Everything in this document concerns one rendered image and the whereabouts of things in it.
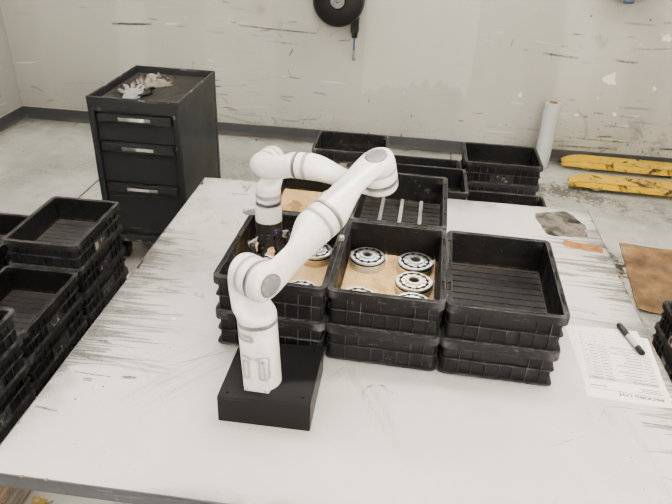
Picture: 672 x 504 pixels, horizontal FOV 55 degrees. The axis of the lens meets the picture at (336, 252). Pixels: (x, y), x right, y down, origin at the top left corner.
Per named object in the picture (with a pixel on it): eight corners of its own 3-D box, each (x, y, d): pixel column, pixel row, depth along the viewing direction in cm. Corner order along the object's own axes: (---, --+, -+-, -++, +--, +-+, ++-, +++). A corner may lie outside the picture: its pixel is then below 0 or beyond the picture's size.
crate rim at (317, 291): (325, 297, 162) (325, 289, 161) (211, 284, 166) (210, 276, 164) (347, 225, 196) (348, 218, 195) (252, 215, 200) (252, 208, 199)
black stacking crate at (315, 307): (323, 327, 167) (325, 291, 161) (214, 314, 170) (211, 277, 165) (345, 253, 201) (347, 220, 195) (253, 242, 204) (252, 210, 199)
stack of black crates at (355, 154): (383, 207, 382) (390, 135, 360) (380, 230, 356) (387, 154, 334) (317, 201, 386) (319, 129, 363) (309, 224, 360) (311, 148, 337)
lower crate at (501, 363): (551, 391, 166) (561, 355, 160) (435, 376, 169) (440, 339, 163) (534, 304, 200) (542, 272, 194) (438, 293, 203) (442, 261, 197)
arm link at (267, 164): (244, 154, 166) (292, 160, 161) (261, 144, 173) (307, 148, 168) (247, 180, 169) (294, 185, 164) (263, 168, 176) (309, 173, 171)
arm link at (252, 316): (220, 258, 138) (228, 324, 146) (248, 273, 133) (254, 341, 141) (254, 244, 144) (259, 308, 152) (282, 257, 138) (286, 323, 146)
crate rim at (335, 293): (444, 312, 159) (446, 304, 157) (325, 297, 162) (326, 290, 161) (446, 236, 193) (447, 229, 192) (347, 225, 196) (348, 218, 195)
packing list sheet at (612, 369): (681, 410, 161) (682, 409, 161) (587, 400, 163) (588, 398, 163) (644, 332, 190) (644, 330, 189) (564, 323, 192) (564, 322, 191)
